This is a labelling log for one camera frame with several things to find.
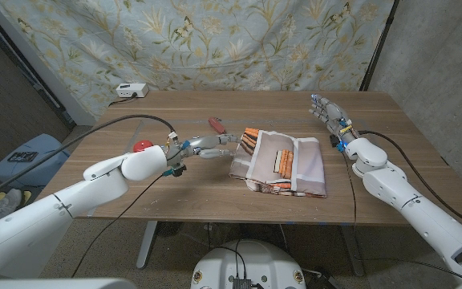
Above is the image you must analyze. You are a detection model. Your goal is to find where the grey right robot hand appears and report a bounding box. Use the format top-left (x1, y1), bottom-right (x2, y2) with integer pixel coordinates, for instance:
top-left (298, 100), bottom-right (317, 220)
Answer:
top-left (308, 93), bottom-right (361, 147)

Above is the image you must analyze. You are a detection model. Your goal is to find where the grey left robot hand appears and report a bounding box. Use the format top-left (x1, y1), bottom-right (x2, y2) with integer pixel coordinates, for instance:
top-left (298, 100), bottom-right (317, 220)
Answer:
top-left (165, 132), bottom-right (241, 167)

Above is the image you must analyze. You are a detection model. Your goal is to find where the beige orange patterned cloth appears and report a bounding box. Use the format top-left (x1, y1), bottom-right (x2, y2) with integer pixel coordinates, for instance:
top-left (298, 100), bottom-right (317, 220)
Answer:
top-left (229, 127), bottom-right (327, 198)

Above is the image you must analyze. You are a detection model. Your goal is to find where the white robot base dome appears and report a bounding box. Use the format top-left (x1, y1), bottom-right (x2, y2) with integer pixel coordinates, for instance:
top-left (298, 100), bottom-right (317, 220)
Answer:
top-left (190, 239), bottom-right (307, 289)

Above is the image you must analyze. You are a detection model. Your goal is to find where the red swiss knife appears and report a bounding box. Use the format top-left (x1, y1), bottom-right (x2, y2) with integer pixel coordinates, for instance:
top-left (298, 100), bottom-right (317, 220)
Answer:
top-left (208, 116), bottom-right (228, 135)

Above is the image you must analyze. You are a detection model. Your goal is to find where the red ball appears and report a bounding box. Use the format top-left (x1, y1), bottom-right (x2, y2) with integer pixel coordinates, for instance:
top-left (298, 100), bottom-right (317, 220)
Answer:
top-left (132, 140), bottom-right (155, 153)

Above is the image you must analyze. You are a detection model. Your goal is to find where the floral printed backdrop cloth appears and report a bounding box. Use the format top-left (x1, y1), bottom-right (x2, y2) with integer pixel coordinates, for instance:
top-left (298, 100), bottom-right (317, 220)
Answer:
top-left (0, 0), bottom-right (395, 121)

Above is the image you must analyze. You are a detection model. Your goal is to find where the black flat device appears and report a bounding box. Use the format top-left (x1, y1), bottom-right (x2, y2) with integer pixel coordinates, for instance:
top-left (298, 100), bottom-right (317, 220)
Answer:
top-left (7, 151), bottom-right (39, 163)

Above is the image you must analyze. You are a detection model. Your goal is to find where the black backdrop stand pole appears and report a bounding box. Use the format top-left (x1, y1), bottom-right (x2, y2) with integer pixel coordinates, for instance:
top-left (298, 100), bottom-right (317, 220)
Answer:
top-left (359, 0), bottom-right (400, 92)

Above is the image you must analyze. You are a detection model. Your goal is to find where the white power strip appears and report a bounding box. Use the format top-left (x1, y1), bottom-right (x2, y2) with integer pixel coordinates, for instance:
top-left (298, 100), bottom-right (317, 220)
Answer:
top-left (115, 83), bottom-right (150, 99)

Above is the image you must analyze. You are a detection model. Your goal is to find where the grey table leg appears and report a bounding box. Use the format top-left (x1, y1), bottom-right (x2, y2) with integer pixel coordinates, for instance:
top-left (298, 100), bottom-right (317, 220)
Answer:
top-left (339, 224), bottom-right (365, 278)
top-left (136, 220), bottom-right (160, 270)

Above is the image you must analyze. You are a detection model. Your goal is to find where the white robot torso panel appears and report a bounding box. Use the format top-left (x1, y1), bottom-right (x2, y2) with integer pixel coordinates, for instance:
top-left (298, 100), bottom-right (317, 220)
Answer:
top-left (0, 277), bottom-right (138, 289)

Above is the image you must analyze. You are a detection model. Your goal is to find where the grey sneaker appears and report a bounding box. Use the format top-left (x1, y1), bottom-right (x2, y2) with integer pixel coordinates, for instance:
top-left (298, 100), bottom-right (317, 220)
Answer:
top-left (0, 188), bottom-right (22, 224)

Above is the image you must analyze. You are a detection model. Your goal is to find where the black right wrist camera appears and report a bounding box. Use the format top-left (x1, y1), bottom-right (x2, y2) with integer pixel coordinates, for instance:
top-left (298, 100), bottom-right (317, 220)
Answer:
top-left (330, 134), bottom-right (347, 153)

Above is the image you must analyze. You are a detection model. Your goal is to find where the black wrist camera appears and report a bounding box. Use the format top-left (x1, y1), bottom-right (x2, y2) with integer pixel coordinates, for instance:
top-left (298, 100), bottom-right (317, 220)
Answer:
top-left (161, 163), bottom-right (187, 177)
top-left (330, 134), bottom-right (347, 153)

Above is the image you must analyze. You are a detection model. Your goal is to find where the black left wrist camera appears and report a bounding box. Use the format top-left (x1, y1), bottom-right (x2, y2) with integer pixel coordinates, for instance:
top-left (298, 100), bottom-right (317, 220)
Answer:
top-left (161, 163), bottom-right (187, 177)

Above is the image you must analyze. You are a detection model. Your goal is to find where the black power strip cable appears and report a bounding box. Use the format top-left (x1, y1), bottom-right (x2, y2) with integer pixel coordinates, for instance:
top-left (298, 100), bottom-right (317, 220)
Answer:
top-left (107, 92), bottom-right (139, 108)

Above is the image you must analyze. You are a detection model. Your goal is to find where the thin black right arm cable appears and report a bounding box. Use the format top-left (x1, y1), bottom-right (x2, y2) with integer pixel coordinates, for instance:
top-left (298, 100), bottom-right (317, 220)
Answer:
top-left (341, 150), bottom-right (462, 282)

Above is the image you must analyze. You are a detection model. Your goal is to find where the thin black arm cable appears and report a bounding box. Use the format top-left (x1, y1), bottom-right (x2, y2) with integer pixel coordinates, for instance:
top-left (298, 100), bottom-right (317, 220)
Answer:
top-left (341, 150), bottom-right (462, 282)
top-left (70, 172), bottom-right (166, 279)

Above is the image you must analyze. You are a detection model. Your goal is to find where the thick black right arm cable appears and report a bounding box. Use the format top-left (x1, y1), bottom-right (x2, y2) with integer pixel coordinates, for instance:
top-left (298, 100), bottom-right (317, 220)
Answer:
top-left (357, 129), bottom-right (462, 230)

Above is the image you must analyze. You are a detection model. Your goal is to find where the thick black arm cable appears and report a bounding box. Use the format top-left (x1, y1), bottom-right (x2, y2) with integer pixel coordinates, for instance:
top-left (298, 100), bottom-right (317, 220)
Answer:
top-left (0, 114), bottom-right (176, 206)
top-left (357, 129), bottom-right (462, 230)

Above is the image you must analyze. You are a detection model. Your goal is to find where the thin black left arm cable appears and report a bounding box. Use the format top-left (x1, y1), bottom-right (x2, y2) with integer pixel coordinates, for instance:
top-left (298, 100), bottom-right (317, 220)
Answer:
top-left (70, 172), bottom-right (166, 279)

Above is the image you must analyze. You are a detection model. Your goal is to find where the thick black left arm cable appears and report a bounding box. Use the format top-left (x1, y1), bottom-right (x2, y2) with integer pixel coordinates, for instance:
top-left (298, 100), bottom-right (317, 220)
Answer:
top-left (0, 114), bottom-right (176, 206)

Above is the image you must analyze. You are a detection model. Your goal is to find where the dark slanted wall rail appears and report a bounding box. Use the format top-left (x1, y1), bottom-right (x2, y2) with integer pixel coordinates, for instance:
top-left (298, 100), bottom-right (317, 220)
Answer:
top-left (0, 3), bottom-right (76, 130)

